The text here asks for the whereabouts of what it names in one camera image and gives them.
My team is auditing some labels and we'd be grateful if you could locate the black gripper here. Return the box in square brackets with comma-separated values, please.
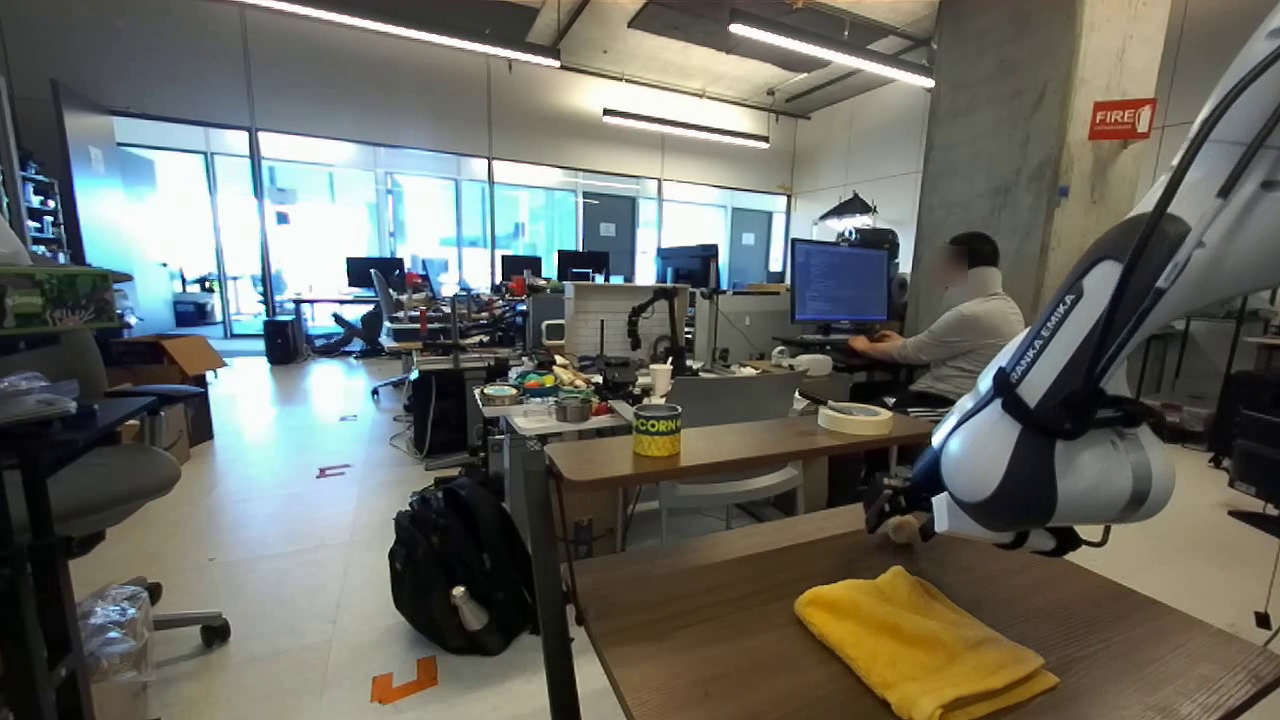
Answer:
[865, 475, 930, 542]

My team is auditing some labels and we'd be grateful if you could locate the yellow towel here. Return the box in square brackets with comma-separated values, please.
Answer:
[794, 564, 1061, 720]

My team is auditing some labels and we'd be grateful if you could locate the cream white ball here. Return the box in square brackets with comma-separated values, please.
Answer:
[883, 512, 930, 547]

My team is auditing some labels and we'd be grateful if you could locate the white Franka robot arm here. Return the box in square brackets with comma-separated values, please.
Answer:
[869, 6, 1280, 557]

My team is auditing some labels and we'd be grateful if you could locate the white tape roll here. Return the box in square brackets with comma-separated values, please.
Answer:
[818, 400, 892, 435]

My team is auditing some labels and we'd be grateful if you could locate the seated man grey sweater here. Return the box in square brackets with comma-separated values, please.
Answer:
[847, 233, 1023, 409]

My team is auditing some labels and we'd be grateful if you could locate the blue screen computer monitor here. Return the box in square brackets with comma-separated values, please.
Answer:
[794, 238, 895, 327]

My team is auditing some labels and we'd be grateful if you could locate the green label canister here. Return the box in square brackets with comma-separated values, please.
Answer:
[633, 402, 683, 458]

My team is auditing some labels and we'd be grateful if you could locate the red fire sign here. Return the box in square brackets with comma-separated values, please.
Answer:
[1087, 95, 1157, 145]

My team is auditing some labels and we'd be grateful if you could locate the black backpack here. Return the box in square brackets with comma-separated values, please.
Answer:
[388, 472, 537, 654]

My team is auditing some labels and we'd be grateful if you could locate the cardboard box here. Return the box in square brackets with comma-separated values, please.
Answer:
[110, 336, 226, 443]

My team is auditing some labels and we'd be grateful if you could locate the clear plastic water bottle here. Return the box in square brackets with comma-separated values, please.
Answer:
[82, 583, 153, 720]

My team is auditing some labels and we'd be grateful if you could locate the grey office chair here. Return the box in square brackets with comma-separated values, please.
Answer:
[0, 327, 238, 654]

